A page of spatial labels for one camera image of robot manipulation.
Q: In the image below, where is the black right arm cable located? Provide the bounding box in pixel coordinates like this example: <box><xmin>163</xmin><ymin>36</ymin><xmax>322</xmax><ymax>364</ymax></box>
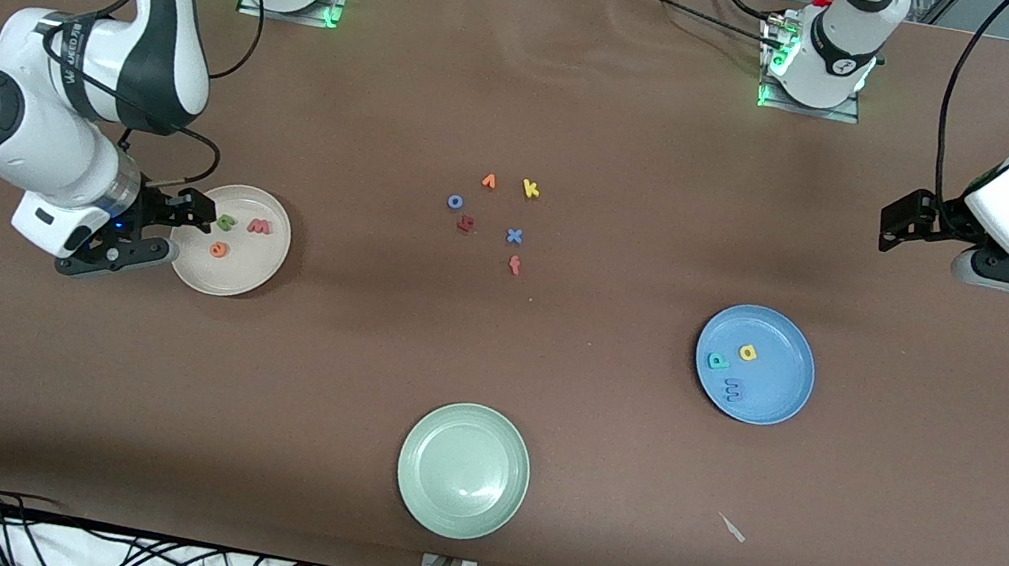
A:
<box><xmin>160</xmin><ymin>0</ymin><xmax>269</xmax><ymax>199</ymax></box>

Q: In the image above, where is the black cable on table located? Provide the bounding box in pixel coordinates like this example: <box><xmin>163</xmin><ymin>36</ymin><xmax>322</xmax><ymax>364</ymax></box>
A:
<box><xmin>608</xmin><ymin>0</ymin><xmax>783</xmax><ymax>43</ymax></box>

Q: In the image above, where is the beige brown plate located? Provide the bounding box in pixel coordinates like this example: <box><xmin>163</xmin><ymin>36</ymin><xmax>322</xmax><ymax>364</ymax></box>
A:
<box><xmin>162</xmin><ymin>175</ymin><xmax>299</xmax><ymax>306</ymax></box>

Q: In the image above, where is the pale green plate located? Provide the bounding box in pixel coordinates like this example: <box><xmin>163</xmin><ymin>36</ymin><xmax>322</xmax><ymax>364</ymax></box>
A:
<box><xmin>388</xmin><ymin>394</ymin><xmax>540</xmax><ymax>549</ymax></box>

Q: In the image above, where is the brown table cover sheet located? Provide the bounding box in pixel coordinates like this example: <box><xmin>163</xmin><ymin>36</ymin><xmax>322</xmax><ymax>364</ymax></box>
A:
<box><xmin>0</xmin><ymin>0</ymin><xmax>1009</xmax><ymax>566</ymax></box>

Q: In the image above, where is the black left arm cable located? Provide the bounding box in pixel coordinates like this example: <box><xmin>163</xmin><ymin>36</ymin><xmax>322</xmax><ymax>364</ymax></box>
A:
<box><xmin>924</xmin><ymin>0</ymin><xmax>1009</xmax><ymax>218</ymax></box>

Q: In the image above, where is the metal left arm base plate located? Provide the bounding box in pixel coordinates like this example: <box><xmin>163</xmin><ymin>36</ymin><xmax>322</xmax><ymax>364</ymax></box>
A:
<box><xmin>757</xmin><ymin>12</ymin><xmax>875</xmax><ymax>125</ymax></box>

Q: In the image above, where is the blue plate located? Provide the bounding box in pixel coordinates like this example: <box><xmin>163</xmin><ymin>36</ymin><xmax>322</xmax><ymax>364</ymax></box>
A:
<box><xmin>685</xmin><ymin>297</ymin><xmax>825</xmax><ymax>433</ymax></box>

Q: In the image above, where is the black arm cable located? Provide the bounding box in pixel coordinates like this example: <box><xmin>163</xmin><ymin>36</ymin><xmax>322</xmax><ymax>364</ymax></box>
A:
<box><xmin>160</xmin><ymin>0</ymin><xmax>269</xmax><ymax>199</ymax></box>
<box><xmin>924</xmin><ymin>0</ymin><xmax>1009</xmax><ymax>218</ymax></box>

